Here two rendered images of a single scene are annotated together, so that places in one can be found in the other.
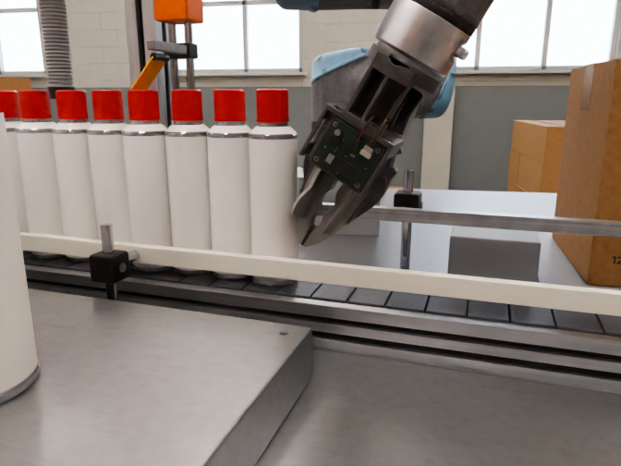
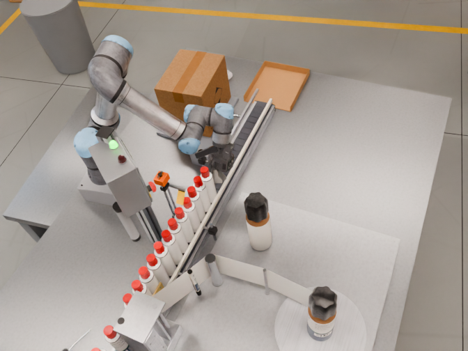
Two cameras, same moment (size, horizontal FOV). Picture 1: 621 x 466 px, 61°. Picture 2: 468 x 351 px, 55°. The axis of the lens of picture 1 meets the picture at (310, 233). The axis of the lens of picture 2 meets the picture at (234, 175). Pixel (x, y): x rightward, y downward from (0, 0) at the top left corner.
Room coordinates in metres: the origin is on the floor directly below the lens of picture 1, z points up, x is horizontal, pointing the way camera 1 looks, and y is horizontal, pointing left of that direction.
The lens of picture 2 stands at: (0.18, 1.11, 2.45)
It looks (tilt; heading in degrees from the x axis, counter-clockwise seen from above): 52 degrees down; 284
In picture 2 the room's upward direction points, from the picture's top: 10 degrees counter-clockwise
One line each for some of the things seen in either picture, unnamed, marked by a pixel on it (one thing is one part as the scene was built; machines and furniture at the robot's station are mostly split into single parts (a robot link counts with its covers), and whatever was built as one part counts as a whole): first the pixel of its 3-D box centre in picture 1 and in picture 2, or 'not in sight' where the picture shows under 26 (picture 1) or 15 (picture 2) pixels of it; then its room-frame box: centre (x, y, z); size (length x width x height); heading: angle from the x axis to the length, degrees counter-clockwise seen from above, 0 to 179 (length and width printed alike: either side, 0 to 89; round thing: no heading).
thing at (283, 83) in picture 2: not in sight; (277, 85); (0.32, -0.72, 0.85); 0.30 x 0.26 x 0.04; 72
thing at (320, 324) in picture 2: not in sight; (321, 313); (0.11, 0.58, 1.04); 0.09 x 0.09 x 0.29
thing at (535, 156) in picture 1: (578, 182); not in sight; (4.04, -2.05, 0.45); 1.20 x 0.83 x 0.89; 171
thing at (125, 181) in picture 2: not in sight; (122, 176); (0.74, 0.30, 1.38); 0.17 x 0.10 x 0.19; 127
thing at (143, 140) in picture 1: (149, 181); (191, 214); (0.61, 0.19, 0.98); 0.05 x 0.05 x 0.20
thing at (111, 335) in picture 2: not in sight; (118, 340); (0.78, 0.69, 0.98); 0.05 x 0.05 x 0.20
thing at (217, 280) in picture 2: not in sight; (214, 270); (0.49, 0.42, 0.97); 0.05 x 0.05 x 0.19
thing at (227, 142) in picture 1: (232, 185); (201, 193); (0.58, 0.09, 0.98); 0.05 x 0.05 x 0.20
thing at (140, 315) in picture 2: not in sight; (139, 315); (0.67, 0.66, 1.14); 0.14 x 0.11 x 0.01; 72
